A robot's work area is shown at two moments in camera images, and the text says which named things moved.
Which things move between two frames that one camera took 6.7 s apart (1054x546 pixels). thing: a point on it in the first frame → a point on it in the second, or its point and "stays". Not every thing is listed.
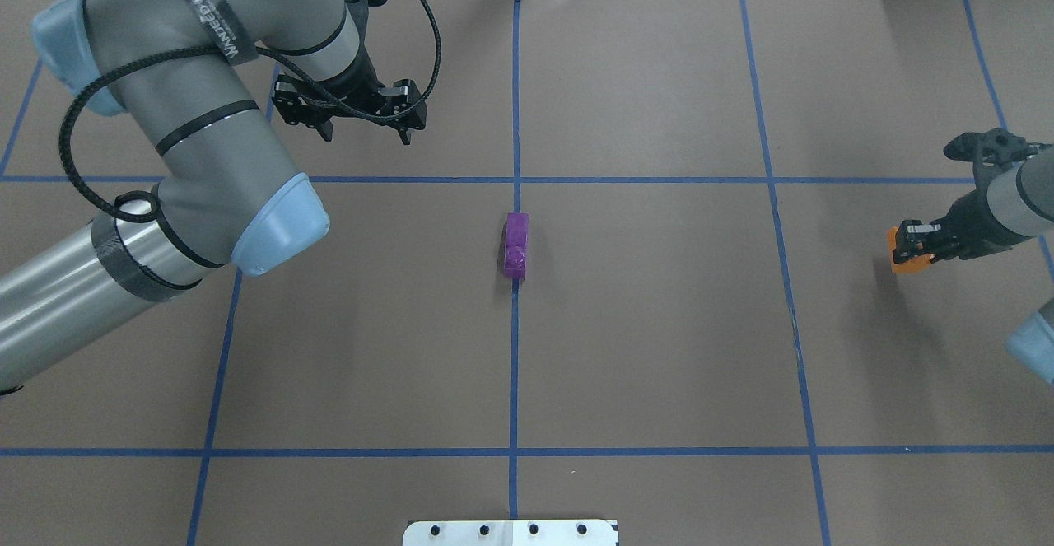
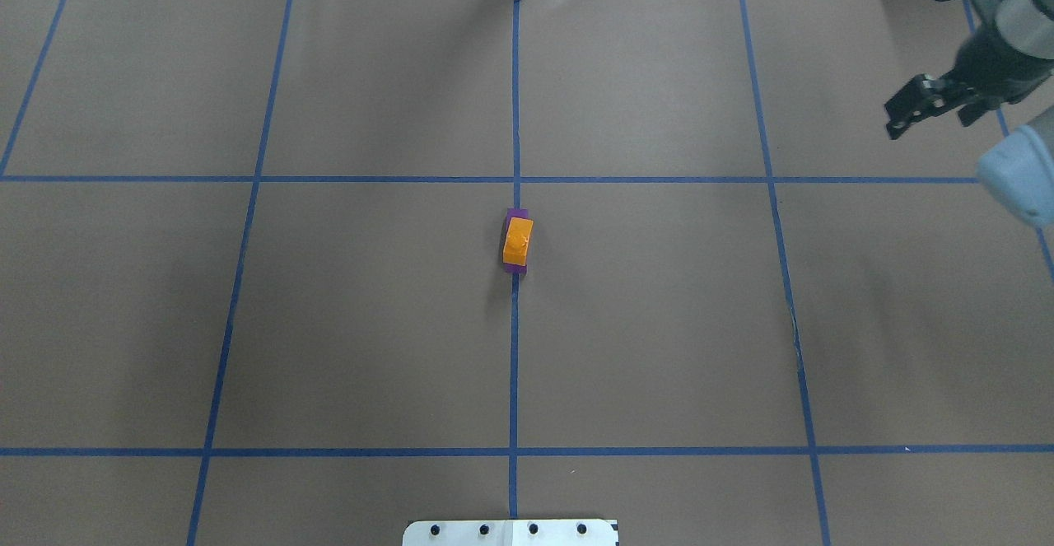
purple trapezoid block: (515, 245) stays
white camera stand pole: (512, 533) stays
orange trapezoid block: (916, 264) → (518, 240)
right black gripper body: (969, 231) → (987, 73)
